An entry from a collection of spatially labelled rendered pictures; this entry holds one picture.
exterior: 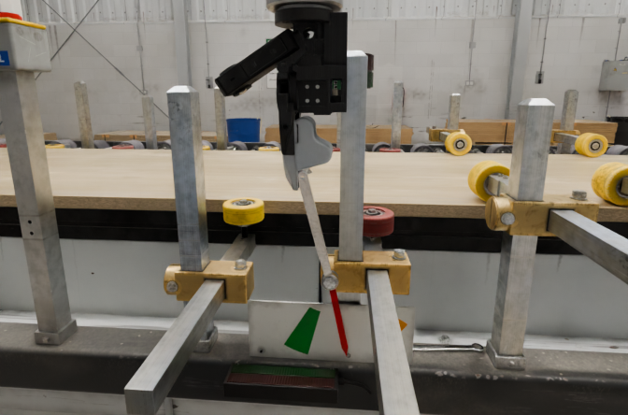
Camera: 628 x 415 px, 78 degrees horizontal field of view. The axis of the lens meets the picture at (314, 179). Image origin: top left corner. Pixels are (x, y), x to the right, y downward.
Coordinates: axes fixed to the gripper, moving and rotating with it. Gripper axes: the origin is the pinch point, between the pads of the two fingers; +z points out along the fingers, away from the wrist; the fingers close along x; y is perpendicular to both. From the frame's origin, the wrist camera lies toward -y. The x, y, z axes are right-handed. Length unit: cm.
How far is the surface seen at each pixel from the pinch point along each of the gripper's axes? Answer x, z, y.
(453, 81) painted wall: 719, -33, 203
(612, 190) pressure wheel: 30, 8, 59
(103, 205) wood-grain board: 28, 12, -45
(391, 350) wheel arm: -12.7, 15.2, 12.0
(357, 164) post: 6.5, -0.8, 8.8
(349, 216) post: 6.5, 7.0, 7.6
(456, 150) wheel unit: 91, 9, 45
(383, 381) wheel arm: -17.3, 15.2, 10.9
